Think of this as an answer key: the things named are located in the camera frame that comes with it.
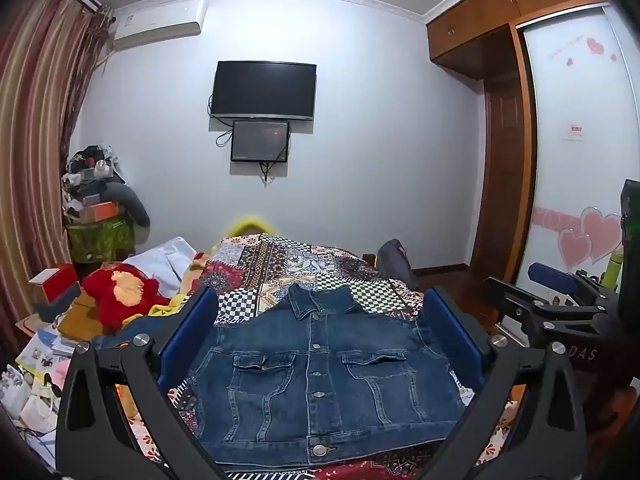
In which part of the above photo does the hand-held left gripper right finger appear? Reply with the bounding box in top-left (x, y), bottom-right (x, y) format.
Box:
top-left (416, 286), bottom-right (587, 480)

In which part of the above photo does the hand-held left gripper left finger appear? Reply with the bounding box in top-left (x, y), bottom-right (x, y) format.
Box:
top-left (55, 285), bottom-right (230, 480)

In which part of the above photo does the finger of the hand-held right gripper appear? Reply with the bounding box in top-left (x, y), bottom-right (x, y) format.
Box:
top-left (529, 261), bottom-right (620, 311)
top-left (482, 276), bottom-right (557, 346)

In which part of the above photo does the blue denim jacket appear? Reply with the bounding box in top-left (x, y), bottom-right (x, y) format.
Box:
top-left (92, 282), bottom-right (468, 471)

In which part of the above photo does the yellow blanket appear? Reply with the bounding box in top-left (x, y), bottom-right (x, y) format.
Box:
top-left (122, 250), bottom-right (221, 331)

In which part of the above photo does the green bottle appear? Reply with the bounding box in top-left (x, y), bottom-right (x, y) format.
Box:
top-left (602, 251), bottom-right (625, 291)

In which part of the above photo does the white pillow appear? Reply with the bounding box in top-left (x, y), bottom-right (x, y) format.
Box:
top-left (122, 237), bottom-right (198, 298)

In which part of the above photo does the red plush toy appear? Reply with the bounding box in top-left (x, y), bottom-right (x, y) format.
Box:
top-left (81, 261), bottom-right (171, 336)

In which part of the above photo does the dark grey bag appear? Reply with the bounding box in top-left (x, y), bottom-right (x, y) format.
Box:
top-left (376, 239), bottom-right (418, 288)

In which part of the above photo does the patchwork printed blanket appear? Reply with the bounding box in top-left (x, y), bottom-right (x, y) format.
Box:
top-left (117, 232), bottom-right (521, 480)

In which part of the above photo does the brown cardboard box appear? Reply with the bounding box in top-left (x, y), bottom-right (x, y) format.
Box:
top-left (57, 292), bottom-right (108, 343)

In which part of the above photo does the yellow fluffy cloth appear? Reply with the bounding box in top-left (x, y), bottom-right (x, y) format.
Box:
top-left (224, 214), bottom-right (279, 238)

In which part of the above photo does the dark grey box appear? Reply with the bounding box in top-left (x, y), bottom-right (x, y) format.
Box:
top-left (35, 282), bottom-right (83, 323)

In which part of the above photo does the pink soft toy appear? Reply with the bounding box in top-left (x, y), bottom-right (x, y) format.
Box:
top-left (47, 357), bottom-right (71, 396)

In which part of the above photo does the red box with white lid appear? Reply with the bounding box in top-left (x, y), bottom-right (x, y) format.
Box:
top-left (28, 262), bottom-right (81, 306)

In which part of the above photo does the orange box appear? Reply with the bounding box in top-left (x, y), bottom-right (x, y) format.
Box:
top-left (80, 201), bottom-right (121, 223)

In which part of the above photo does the pile of papers and bags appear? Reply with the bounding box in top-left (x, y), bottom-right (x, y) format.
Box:
top-left (0, 327), bottom-right (81, 466)

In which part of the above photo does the pile of mixed clutter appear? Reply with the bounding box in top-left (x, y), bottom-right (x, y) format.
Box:
top-left (61, 144), bottom-right (126, 211)

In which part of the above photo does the white sliding wardrobe door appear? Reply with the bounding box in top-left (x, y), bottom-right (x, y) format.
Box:
top-left (515, 2), bottom-right (640, 291)

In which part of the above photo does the striped brown curtain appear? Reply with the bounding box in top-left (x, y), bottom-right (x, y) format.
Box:
top-left (0, 0), bottom-right (113, 341)

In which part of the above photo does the wooden overhead cabinet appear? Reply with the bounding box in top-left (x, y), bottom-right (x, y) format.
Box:
top-left (426, 0), bottom-right (608, 81)

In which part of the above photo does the white air conditioner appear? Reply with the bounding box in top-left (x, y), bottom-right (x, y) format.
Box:
top-left (112, 0), bottom-right (208, 52)

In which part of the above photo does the small black wall monitor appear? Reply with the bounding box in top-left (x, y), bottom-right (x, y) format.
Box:
top-left (230, 119), bottom-right (291, 163)

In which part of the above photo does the black wall television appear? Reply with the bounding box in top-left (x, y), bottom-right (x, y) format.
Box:
top-left (210, 61), bottom-right (317, 122)

